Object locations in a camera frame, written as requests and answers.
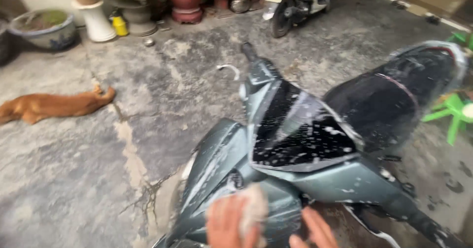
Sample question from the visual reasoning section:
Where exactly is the red-brown ceramic pot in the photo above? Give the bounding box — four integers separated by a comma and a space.
165, 0, 207, 24

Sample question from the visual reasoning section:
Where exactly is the brown dog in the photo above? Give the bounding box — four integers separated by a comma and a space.
0, 85, 117, 126

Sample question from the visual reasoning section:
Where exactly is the yellow plastic bottle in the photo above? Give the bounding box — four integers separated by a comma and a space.
111, 16, 129, 37

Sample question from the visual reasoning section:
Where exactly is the large green ceramic planter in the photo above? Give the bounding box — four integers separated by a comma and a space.
90, 0, 164, 37

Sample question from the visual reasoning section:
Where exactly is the grey-green soapy scooter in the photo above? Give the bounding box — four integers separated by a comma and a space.
152, 40, 469, 248

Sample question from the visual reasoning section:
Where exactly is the shiny metal pot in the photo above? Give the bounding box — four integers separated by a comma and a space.
230, 0, 253, 14

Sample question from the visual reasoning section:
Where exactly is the blue and white ceramic planter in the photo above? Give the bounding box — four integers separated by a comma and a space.
8, 9, 79, 51

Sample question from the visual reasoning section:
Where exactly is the pale soapy sponge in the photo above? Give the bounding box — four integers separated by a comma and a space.
236, 183, 269, 248

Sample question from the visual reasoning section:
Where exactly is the green plastic stool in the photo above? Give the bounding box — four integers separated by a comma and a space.
422, 93, 473, 146
446, 32, 473, 52

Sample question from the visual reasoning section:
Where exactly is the person's right hand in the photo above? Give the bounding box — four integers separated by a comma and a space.
289, 207, 339, 248

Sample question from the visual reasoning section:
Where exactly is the white ceramic pedestal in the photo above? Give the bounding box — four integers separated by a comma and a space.
71, 0, 117, 43

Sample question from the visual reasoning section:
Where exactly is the white parked scooter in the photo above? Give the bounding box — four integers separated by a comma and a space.
262, 0, 336, 38

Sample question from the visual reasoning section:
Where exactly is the person's left hand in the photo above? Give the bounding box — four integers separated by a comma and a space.
206, 195, 261, 248

